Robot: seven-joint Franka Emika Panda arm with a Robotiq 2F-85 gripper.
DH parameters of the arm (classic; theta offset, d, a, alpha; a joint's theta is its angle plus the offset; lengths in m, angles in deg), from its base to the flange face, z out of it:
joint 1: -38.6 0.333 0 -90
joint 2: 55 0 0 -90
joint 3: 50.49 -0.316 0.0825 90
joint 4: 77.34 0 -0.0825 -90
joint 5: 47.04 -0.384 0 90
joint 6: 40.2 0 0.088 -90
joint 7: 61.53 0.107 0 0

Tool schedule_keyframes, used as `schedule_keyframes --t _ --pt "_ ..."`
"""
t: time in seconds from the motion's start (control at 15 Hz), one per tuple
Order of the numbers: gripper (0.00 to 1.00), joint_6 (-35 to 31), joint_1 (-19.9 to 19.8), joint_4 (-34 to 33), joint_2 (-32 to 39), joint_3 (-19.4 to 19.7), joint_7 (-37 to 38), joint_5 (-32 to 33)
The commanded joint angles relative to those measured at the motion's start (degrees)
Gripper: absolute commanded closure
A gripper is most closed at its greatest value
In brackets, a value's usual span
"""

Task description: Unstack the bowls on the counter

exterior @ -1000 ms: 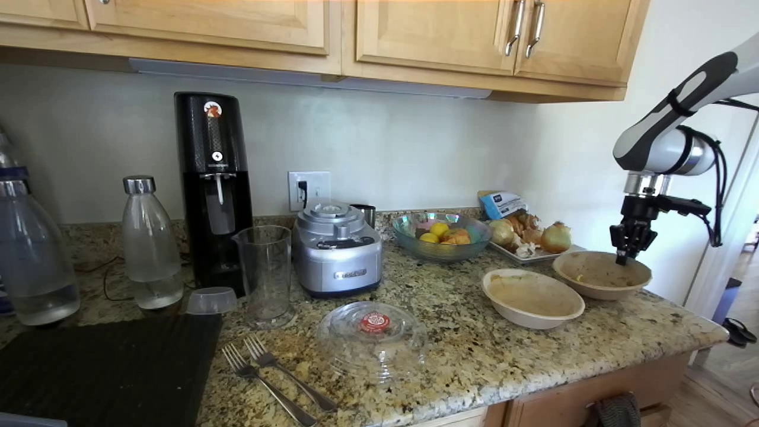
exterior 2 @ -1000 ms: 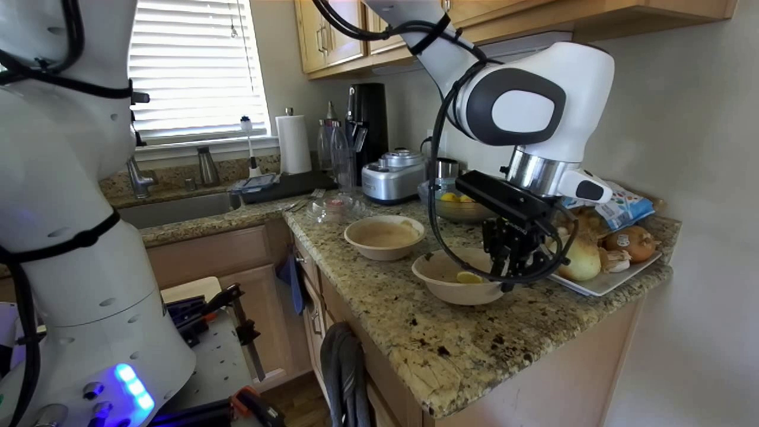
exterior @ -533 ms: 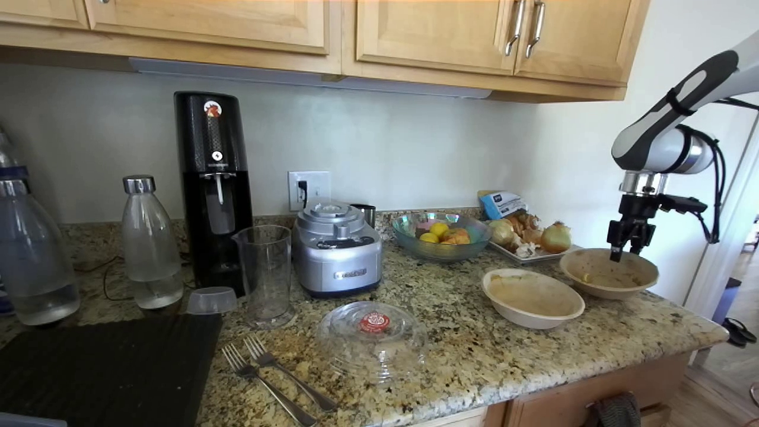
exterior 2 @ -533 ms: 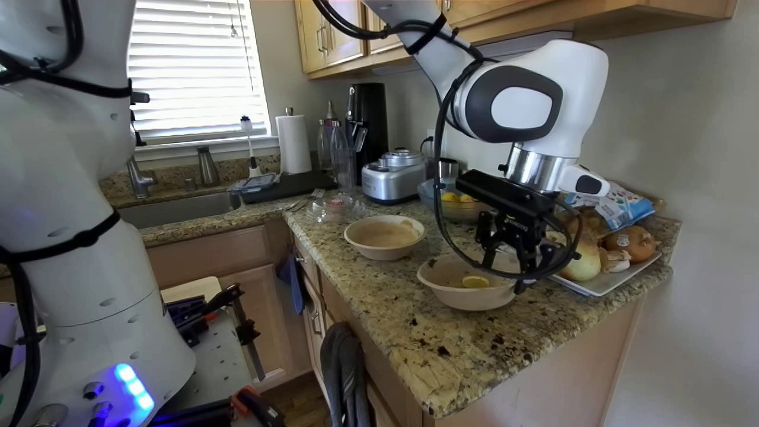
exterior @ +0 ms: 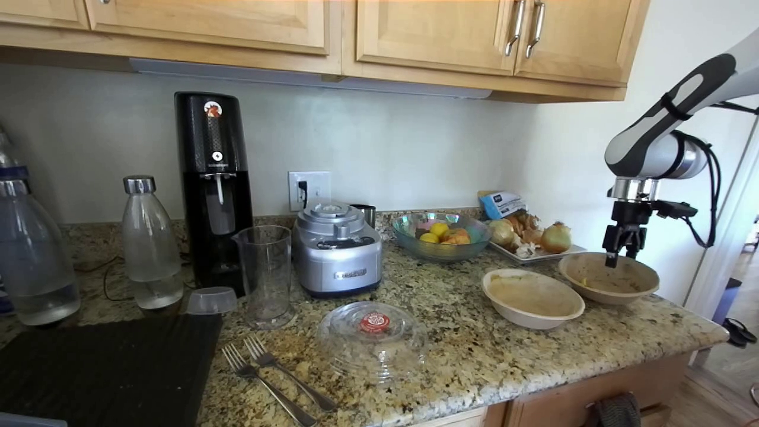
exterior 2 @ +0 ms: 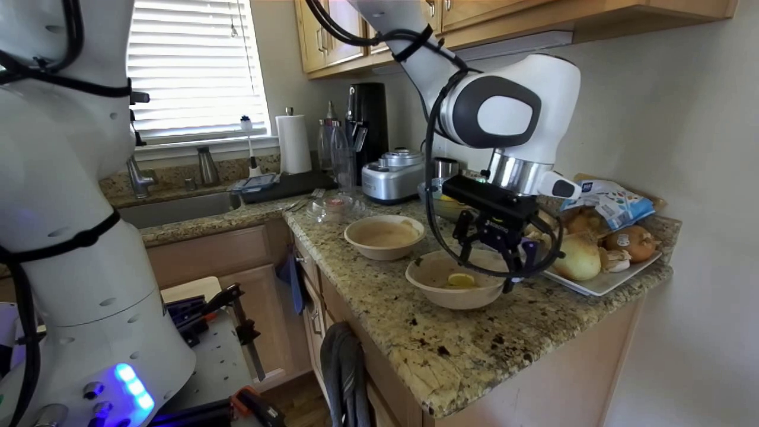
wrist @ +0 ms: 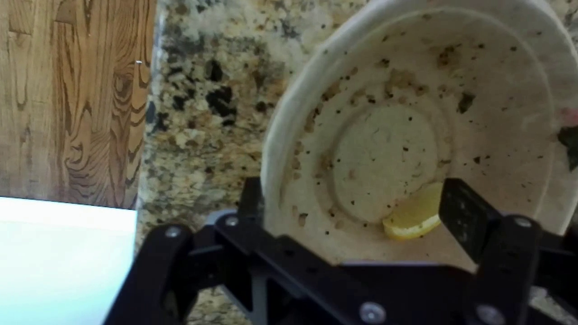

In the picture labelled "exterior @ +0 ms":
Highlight small clear bottle silver cap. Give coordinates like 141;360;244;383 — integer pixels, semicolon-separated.
119;174;186;312

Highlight orange fruit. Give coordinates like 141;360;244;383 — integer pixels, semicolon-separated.
443;226;475;249

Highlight silver food processor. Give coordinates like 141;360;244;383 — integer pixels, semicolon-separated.
290;200;386;302

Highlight yellow lemon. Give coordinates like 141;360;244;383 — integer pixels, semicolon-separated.
418;220;450;246

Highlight stained beige bowl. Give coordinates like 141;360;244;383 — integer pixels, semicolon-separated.
558;249;663;310

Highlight clear glass fruit bowl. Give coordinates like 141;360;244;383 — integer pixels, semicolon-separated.
388;209;492;266

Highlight small yellow onion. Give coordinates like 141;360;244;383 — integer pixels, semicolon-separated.
485;215;521;249

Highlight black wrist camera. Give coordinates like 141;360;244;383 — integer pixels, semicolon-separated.
650;200;700;222

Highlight blue container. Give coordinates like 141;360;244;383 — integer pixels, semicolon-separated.
709;274;746;327

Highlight black camera cable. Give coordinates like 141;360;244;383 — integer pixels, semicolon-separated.
677;130;727;252

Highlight metal cabinet handle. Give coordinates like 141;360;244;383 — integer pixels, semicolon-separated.
523;0;550;60
502;0;528;60

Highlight silver fork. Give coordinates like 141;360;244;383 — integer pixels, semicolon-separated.
242;334;341;414
218;342;318;427

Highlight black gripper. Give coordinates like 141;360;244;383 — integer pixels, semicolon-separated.
600;196;655;270

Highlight clear glass pitcher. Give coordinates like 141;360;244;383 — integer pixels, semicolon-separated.
229;222;295;327

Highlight dark grey hanging towel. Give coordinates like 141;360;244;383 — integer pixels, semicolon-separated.
584;391;644;427

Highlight white wall outlet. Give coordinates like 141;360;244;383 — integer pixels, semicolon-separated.
286;169;333;215

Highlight wooden upper cabinet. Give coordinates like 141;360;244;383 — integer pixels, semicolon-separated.
0;0;652;104

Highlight brown onion skins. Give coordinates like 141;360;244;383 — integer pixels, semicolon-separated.
508;209;545;255

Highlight large clear bottle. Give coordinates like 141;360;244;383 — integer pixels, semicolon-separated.
0;124;83;329

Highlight large yellow onion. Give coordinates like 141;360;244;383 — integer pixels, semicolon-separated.
539;217;574;255

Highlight black drying mat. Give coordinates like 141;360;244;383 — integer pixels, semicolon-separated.
0;312;225;427

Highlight white rectangular plate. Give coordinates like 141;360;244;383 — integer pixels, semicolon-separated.
488;235;587;266

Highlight black soda maker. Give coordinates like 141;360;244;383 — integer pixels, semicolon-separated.
172;90;256;299

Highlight blue and white bag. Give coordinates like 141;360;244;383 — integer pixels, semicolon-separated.
477;188;527;222

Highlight small clear plastic cup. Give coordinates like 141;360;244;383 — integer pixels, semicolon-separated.
182;284;240;319

